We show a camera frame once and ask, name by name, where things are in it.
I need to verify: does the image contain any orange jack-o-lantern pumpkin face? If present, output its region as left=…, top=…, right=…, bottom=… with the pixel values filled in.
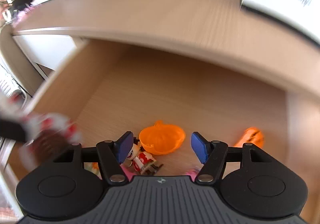
left=233, top=127, right=265, bottom=148

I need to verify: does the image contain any orange pumpkin bowl half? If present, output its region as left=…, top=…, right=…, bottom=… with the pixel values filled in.
left=138, top=121, right=186, bottom=155

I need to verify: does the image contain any red white plastic packet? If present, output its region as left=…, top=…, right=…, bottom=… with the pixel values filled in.
left=19, top=113, right=82, bottom=171

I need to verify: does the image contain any doll figure keychain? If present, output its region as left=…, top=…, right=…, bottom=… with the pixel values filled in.
left=123, top=137, right=163, bottom=176

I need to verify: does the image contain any pink eraser biscuit blister pack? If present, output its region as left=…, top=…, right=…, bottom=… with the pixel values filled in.
left=183, top=168, right=200, bottom=182

